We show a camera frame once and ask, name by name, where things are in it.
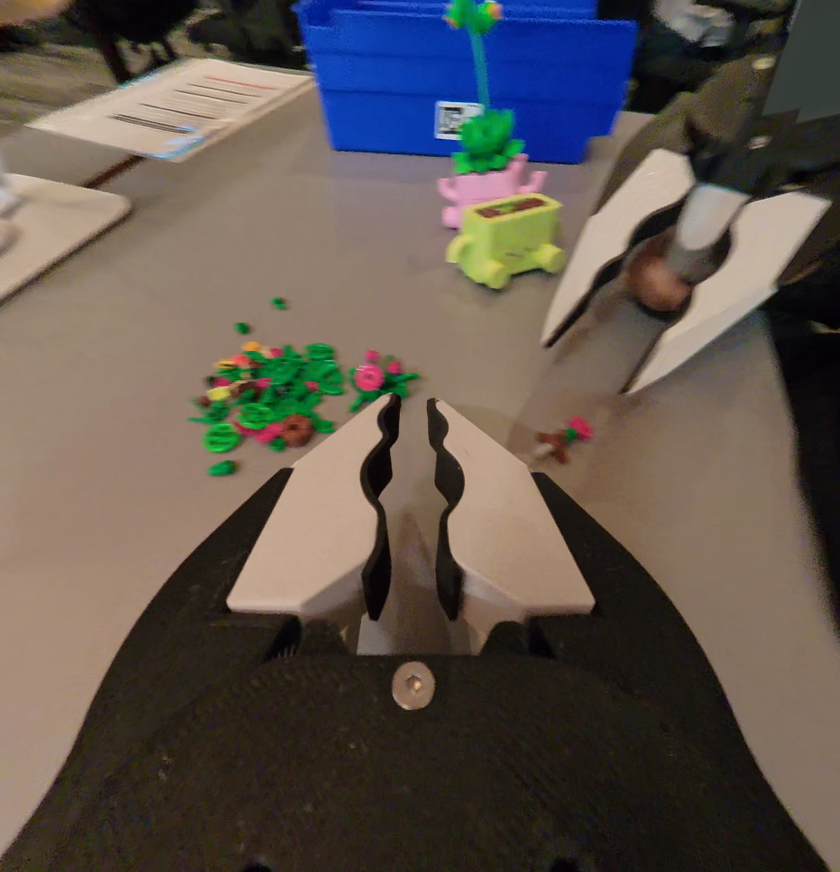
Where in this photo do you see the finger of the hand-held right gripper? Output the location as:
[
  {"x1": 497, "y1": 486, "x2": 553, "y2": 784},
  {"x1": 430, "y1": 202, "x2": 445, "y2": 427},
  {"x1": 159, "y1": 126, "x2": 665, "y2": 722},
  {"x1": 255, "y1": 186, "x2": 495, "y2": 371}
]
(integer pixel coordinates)
[
  {"x1": 621, "y1": 193, "x2": 834, "y2": 396},
  {"x1": 541, "y1": 149, "x2": 698, "y2": 350}
]

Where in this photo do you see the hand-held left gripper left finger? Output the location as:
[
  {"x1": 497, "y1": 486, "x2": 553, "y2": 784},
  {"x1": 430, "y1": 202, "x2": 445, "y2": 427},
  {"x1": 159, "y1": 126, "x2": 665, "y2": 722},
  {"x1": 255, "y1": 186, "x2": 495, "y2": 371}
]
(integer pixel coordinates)
[{"x1": 225, "y1": 394, "x2": 402, "y2": 639}]

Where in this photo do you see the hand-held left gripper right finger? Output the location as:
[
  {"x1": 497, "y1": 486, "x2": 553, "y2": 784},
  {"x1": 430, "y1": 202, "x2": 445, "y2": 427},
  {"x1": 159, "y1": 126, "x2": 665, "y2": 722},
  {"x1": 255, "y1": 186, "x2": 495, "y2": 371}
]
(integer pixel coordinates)
[{"x1": 427, "y1": 398, "x2": 597, "y2": 646}]

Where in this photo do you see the brown branch with pink flower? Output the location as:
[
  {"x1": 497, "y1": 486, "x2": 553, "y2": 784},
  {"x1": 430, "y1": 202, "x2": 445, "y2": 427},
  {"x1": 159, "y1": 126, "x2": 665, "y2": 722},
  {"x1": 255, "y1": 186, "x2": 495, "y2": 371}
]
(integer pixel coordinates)
[{"x1": 532, "y1": 417, "x2": 594, "y2": 466}]

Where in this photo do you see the pink brick planter with succulent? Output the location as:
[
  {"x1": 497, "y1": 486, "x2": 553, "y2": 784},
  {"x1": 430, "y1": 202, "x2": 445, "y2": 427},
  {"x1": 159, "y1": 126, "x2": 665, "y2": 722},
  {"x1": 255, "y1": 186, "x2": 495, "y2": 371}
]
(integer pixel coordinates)
[{"x1": 437, "y1": 0, "x2": 549, "y2": 229}]

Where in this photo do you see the person's right forearm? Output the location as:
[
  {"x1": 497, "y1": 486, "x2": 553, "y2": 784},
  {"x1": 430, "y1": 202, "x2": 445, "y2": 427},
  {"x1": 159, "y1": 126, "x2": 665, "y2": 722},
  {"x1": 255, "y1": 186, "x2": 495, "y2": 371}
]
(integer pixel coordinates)
[{"x1": 764, "y1": 272, "x2": 840, "y2": 662}]

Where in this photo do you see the person's right hand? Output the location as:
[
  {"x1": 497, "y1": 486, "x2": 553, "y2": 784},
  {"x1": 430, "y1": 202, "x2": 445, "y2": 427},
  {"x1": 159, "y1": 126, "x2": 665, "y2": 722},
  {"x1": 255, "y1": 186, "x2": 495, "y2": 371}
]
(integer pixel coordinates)
[{"x1": 627, "y1": 235, "x2": 690, "y2": 314}]

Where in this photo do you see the lime green brick planter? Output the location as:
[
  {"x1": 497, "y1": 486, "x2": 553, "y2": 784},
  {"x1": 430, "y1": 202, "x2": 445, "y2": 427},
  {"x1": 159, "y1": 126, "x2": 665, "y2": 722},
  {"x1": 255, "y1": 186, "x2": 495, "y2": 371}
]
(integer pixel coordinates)
[{"x1": 446, "y1": 193, "x2": 568, "y2": 290}]

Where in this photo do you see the pile of toy brick pieces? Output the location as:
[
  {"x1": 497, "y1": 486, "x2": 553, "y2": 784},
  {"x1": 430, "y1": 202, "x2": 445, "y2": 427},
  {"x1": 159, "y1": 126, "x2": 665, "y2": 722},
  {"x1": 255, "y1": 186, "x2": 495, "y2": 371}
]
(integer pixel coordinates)
[{"x1": 188, "y1": 320, "x2": 346, "y2": 456}]

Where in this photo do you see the pink flower leaf cluster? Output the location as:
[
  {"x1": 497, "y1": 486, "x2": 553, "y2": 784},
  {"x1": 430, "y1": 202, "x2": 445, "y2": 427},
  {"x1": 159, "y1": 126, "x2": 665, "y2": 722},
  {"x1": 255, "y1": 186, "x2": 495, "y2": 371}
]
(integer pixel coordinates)
[{"x1": 347, "y1": 349, "x2": 422, "y2": 413}]

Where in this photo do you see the blue plastic bin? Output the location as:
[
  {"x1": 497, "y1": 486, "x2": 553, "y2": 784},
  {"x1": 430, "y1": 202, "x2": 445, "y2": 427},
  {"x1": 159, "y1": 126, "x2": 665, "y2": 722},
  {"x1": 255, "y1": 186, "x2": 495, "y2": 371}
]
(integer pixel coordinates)
[{"x1": 292, "y1": 0, "x2": 639, "y2": 166}]

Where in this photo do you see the white book stand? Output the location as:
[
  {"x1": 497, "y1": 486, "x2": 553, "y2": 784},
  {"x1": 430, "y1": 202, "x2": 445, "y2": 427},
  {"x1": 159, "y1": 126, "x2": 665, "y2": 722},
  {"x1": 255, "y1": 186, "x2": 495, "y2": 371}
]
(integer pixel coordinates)
[{"x1": 0, "y1": 112, "x2": 133, "y2": 316}]

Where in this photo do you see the printed paper sheet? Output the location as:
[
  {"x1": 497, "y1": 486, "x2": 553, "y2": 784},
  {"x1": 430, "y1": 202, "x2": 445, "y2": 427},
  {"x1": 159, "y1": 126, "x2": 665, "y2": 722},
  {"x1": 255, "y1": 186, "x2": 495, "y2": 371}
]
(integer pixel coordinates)
[{"x1": 25, "y1": 58, "x2": 316, "y2": 163}]

